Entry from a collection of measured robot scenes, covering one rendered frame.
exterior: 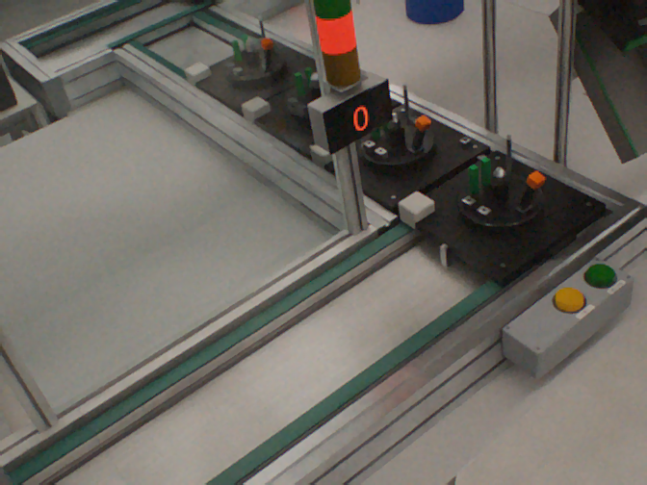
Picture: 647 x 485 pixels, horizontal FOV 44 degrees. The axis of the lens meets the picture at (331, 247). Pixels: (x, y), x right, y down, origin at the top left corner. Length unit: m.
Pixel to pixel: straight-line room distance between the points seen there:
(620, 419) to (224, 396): 0.57
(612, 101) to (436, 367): 0.58
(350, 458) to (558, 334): 0.34
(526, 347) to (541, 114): 0.76
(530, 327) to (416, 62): 1.01
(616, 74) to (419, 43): 0.76
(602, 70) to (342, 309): 0.60
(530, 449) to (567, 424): 0.07
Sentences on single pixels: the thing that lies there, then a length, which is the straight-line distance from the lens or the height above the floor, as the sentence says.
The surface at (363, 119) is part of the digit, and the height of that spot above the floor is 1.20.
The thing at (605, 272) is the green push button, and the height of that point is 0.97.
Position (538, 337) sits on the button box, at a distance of 1.16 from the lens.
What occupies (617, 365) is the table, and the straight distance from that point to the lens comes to 1.27.
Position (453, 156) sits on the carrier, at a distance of 1.48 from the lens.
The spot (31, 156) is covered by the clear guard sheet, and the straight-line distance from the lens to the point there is 1.01.
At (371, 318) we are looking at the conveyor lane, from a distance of 1.26.
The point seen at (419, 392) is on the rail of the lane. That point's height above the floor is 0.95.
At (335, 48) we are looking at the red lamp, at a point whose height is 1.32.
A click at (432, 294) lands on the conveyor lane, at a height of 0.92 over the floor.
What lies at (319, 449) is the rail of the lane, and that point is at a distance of 1.07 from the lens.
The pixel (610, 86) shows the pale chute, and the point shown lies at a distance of 1.46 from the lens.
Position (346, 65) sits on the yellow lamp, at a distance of 1.13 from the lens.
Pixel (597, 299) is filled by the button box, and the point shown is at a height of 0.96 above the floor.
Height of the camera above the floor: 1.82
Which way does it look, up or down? 40 degrees down
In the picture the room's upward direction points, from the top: 11 degrees counter-clockwise
